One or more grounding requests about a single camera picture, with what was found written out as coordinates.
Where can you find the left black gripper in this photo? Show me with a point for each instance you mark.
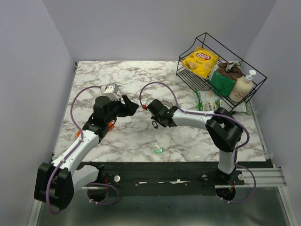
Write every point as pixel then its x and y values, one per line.
pixel 129 109

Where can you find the black wire basket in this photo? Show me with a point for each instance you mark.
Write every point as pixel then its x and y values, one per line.
pixel 195 82

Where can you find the yellow Lays chips bag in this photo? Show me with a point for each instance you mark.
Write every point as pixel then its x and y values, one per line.
pixel 201 61

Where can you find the green tag key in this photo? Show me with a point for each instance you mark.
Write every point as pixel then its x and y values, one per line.
pixel 158 150

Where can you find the metal disc with keyrings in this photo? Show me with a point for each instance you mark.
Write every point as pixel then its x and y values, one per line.
pixel 166 102

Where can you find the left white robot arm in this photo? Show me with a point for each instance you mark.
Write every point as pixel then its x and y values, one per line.
pixel 67 163

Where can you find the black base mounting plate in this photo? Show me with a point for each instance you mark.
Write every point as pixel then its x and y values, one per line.
pixel 172 169

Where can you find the green white snack packet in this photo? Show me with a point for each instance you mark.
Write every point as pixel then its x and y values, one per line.
pixel 209 101

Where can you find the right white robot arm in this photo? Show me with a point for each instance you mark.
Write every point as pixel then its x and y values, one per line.
pixel 224 132

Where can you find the green brown snack bag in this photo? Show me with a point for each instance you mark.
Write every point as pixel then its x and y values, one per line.
pixel 223 77

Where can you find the cream pump lotion bottle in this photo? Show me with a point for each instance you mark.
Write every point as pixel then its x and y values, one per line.
pixel 242 87

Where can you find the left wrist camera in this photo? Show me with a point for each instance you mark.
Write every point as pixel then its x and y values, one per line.
pixel 111 91

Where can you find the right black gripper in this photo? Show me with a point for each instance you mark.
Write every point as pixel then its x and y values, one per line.
pixel 155 118

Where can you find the orange razor box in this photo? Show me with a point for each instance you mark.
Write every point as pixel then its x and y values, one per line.
pixel 111 126

